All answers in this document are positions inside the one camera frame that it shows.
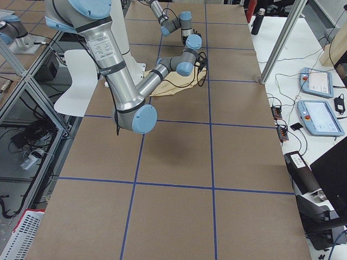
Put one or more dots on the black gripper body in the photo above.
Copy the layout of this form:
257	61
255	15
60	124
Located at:
200	66

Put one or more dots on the cream yellow graphic shirt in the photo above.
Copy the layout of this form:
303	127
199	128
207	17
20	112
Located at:
175	83

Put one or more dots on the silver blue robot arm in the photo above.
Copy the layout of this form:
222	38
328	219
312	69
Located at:
168	26
102	25

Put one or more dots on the black water bottle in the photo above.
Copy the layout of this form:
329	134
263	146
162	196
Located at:
258	21

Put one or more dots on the red cylinder bottle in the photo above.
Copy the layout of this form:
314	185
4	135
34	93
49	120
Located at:
250	10

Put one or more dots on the blue teach pendant far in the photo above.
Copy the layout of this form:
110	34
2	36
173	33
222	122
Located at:
316	82

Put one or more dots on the blue teach pendant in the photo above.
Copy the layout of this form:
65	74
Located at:
316	82
319	118

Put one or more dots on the blue teach pendant near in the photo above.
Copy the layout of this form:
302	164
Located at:
319	118

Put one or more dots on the black power adapter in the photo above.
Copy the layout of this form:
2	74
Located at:
339	104

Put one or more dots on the black monitor on stand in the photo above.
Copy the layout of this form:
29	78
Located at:
322	202

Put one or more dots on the white power strip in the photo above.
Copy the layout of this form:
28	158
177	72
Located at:
31	160

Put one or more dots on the white perforated basket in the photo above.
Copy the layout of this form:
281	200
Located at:
23	235

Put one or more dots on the aluminium frame post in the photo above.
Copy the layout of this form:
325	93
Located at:
282	39

